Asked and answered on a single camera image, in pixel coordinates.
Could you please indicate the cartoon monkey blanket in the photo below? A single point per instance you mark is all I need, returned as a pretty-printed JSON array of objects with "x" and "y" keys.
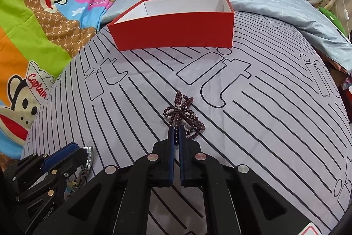
[{"x": 41, "y": 31}]

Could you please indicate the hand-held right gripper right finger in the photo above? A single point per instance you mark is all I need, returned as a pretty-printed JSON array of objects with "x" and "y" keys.
[{"x": 183, "y": 147}]

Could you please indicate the green plastic item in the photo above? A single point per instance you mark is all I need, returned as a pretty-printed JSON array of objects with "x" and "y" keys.
[{"x": 332, "y": 16}]

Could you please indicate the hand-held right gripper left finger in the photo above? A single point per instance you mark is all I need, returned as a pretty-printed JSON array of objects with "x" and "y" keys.
[{"x": 171, "y": 147}]

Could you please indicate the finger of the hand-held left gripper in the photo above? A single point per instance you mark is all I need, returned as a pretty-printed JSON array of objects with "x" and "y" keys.
[
  {"x": 41, "y": 191},
  {"x": 60, "y": 152}
]

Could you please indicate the red cardboard box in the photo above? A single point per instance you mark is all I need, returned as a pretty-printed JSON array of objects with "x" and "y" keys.
[{"x": 178, "y": 31}]

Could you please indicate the grey striped bed sheet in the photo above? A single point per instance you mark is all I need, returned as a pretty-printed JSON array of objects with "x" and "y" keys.
[{"x": 275, "y": 113}]

